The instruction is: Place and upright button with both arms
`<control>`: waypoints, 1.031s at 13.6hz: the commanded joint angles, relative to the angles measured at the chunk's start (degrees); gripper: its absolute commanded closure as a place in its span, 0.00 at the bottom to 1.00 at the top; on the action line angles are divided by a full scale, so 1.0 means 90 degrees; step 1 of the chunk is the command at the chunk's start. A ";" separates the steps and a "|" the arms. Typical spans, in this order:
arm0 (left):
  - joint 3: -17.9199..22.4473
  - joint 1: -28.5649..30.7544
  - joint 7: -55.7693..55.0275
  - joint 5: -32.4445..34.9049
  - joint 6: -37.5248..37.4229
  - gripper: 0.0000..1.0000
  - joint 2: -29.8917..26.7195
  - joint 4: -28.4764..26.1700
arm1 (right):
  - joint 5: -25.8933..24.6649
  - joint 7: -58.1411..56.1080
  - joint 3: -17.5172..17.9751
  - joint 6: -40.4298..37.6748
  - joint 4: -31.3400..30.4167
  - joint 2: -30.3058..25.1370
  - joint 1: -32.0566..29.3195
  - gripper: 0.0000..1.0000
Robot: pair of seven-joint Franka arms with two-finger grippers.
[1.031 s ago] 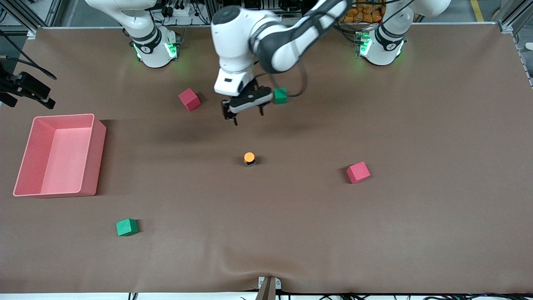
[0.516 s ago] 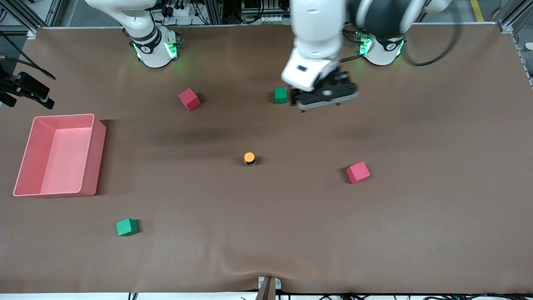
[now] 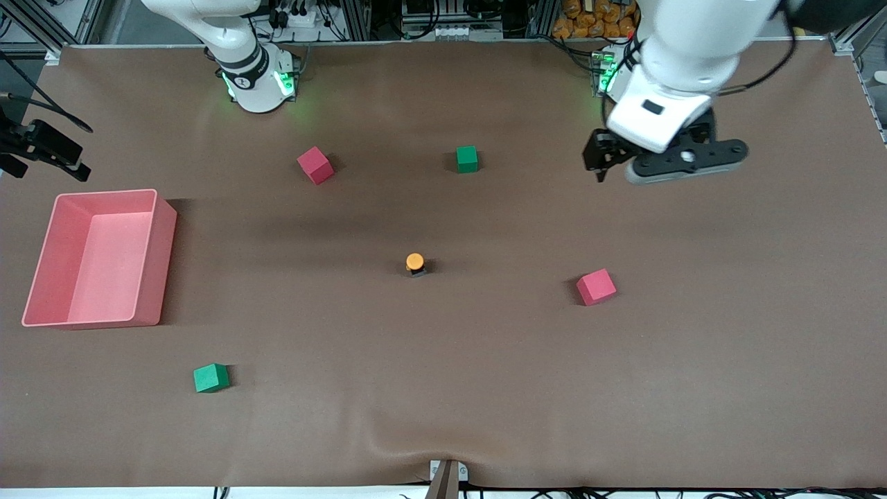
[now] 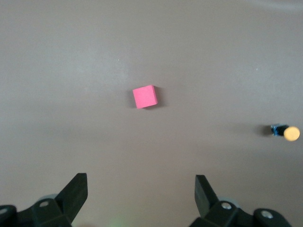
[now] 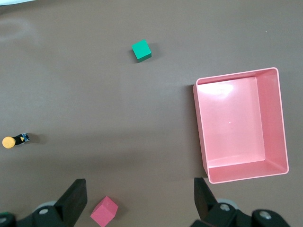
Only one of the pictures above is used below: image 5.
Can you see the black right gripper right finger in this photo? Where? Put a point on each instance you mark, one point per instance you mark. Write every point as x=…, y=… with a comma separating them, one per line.
x=203, y=201

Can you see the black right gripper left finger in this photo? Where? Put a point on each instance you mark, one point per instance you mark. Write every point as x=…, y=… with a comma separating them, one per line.
x=71, y=203

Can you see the orange-capped black push button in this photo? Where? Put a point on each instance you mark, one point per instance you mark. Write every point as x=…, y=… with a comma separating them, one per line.
x=8, y=142

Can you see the pink foam cube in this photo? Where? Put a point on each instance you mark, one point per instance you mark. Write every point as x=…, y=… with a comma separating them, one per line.
x=104, y=211

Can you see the pink plastic bin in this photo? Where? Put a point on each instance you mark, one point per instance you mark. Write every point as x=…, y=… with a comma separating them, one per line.
x=232, y=123

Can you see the brown table cover cloth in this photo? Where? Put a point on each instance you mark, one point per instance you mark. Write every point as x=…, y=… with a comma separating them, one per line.
x=94, y=94

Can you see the green foam cube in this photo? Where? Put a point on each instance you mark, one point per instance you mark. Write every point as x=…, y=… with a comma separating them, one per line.
x=141, y=49

